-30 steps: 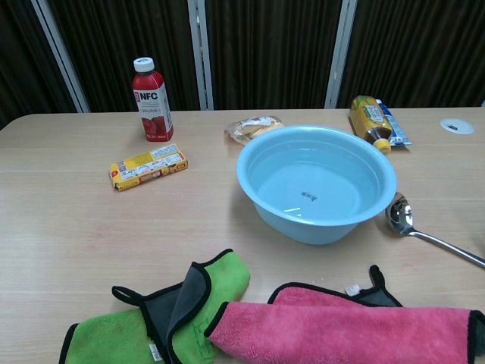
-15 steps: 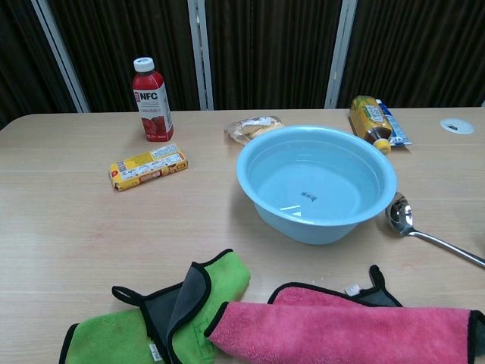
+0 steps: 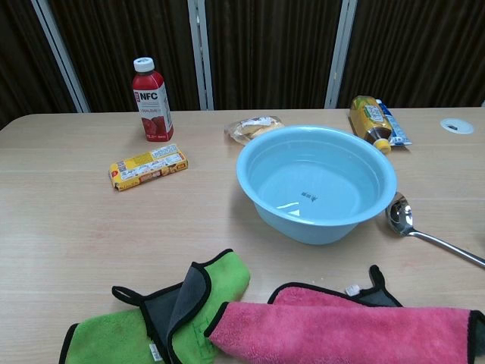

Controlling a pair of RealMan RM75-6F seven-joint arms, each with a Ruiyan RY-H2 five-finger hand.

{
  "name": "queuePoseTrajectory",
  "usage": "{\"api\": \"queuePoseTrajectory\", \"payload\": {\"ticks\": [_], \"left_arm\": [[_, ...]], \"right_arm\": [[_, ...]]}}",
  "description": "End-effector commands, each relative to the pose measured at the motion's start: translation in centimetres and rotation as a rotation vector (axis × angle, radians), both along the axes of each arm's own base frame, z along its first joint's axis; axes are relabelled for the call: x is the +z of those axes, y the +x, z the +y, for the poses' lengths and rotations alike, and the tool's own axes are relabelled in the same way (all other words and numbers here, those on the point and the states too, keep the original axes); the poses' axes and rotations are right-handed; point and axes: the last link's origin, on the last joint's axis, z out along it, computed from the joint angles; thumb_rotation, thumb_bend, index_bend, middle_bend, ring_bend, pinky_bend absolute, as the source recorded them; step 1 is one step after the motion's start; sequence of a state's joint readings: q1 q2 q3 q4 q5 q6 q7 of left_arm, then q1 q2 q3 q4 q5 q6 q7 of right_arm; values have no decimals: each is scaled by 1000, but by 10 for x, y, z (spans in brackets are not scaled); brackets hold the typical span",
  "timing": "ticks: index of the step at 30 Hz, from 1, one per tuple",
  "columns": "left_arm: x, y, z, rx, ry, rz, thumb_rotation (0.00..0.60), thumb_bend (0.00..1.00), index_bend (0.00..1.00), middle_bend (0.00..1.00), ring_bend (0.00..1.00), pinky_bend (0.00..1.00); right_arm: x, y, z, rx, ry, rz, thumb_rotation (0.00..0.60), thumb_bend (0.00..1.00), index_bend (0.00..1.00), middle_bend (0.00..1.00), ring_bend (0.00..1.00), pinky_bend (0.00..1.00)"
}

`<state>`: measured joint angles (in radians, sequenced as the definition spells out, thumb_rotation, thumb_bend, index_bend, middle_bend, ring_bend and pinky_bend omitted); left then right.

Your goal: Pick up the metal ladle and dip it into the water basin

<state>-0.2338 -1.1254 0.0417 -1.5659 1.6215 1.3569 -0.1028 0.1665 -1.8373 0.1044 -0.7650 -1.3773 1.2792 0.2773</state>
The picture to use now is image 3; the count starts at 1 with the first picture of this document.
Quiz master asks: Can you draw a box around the pink grey microfibre cloth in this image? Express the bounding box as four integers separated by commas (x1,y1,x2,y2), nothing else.
203,264,485,364

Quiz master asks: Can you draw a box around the metal ladle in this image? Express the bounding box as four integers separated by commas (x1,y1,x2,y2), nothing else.
385,192,485,269

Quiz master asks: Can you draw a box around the white table cable grommet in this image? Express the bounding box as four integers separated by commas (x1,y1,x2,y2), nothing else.
440,118,475,135

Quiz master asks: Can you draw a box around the red NFC juice bottle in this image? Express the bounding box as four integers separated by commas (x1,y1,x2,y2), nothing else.
132,57,175,143

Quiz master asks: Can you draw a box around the green grey microfibre cloth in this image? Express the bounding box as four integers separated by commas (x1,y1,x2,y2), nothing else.
58,248,252,364

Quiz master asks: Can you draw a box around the blue white toothpaste tube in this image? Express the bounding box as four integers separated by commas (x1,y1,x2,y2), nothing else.
375,98,413,150

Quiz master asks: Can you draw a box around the yellow tea bottle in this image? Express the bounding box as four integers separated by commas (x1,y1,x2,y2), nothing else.
348,95,395,155

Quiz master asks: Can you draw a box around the light blue plastic basin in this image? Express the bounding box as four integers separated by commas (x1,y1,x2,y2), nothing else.
236,125,399,246

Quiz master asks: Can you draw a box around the clear bagged bread snack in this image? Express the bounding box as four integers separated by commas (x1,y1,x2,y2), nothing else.
224,115,285,146

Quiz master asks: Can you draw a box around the yellow biscuit box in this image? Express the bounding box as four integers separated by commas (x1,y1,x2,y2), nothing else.
108,143,189,192

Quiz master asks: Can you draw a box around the grey metal partition post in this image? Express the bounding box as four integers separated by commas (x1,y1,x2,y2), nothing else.
324,0,358,110
187,0,214,111
30,0,91,114

